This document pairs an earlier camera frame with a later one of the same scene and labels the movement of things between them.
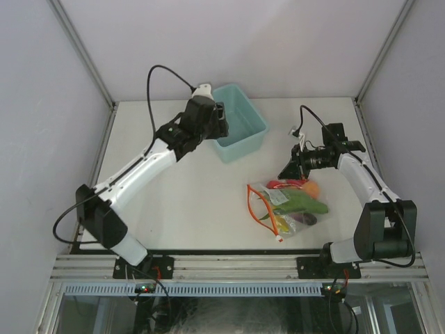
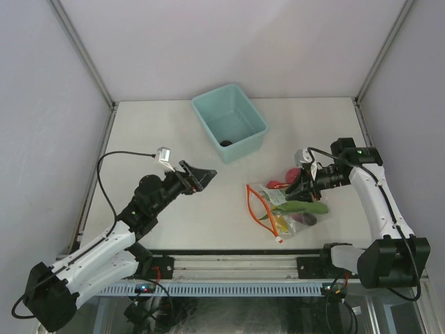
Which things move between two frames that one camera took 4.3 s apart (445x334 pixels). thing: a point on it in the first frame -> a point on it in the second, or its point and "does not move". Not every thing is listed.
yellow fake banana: (282, 223) does not move
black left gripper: (220, 126) -> (192, 179)
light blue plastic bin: (246, 128) does not move
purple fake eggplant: (306, 218) does not move
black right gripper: (297, 163) -> (305, 180)
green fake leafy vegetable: (299, 201) does not move
